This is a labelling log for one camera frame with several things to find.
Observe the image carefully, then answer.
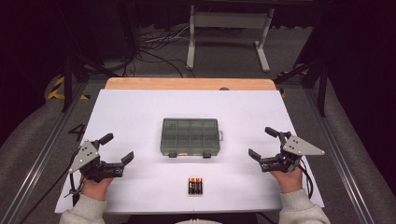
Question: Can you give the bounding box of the grey translucent compartment storage box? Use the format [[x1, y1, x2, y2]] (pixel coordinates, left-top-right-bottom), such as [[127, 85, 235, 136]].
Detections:
[[160, 117, 224, 159]]

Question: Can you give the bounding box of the left hand-held gripper black cable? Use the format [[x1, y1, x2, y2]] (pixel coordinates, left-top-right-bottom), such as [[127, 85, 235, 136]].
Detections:
[[18, 148, 87, 224]]

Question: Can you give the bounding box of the person's right hand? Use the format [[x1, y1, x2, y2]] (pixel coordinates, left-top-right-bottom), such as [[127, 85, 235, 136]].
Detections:
[[269, 167, 304, 194]]

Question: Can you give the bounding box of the metal floor rail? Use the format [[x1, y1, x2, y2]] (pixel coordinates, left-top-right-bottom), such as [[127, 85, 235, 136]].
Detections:
[[303, 88, 376, 224], [0, 82, 90, 224]]

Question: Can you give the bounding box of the bundle of floor cables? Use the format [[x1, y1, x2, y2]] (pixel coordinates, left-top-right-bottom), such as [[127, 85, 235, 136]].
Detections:
[[122, 24, 197, 78]]

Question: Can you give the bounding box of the black backdrop curtain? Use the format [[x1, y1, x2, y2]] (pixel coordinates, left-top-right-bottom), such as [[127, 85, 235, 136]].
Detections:
[[136, 0, 316, 31]]

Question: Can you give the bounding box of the yellow and black floor tape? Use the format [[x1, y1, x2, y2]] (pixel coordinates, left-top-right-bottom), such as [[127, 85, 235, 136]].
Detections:
[[278, 69, 309, 99], [46, 76, 92, 101]]

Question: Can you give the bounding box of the person's grey sweater torso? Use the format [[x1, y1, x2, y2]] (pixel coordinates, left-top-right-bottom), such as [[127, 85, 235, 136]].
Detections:
[[176, 218, 219, 224]]

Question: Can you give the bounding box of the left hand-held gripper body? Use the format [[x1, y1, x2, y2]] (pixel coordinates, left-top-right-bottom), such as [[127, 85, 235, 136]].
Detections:
[[67, 139, 125, 184]]

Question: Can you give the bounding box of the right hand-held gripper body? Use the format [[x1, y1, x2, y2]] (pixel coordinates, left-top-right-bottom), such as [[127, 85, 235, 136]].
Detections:
[[260, 131, 326, 174]]

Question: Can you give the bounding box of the white metal stand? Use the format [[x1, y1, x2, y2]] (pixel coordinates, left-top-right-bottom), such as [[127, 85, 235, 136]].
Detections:
[[186, 4, 276, 73]]

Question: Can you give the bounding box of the person's left hand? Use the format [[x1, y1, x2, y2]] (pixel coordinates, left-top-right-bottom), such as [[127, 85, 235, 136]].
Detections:
[[78, 175, 115, 203]]

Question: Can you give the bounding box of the black tripod stand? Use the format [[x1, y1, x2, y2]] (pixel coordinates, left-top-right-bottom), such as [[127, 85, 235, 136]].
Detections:
[[60, 31, 120, 114], [274, 59, 328, 118]]

